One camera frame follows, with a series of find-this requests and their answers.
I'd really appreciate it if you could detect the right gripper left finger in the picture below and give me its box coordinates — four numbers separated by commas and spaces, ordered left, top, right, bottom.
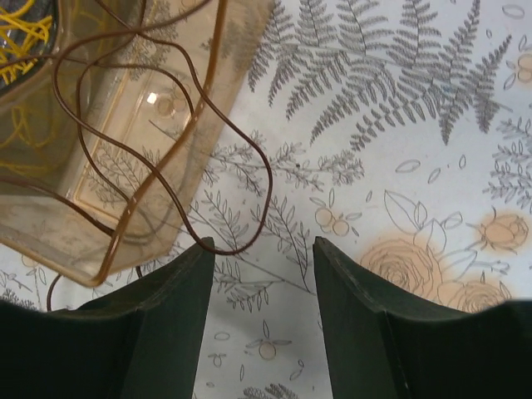
1, 238, 214, 398

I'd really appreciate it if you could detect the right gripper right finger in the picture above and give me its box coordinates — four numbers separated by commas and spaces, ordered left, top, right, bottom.
313, 237, 531, 398

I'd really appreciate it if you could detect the dark brown thin wire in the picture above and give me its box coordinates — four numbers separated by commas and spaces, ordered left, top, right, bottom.
0, 0, 274, 313

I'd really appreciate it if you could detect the floral table mat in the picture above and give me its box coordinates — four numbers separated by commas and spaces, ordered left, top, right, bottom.
1, 1, 531, 398

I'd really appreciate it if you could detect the clear plastic organizer box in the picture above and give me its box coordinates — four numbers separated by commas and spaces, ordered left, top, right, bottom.
1, 1, 273, 286

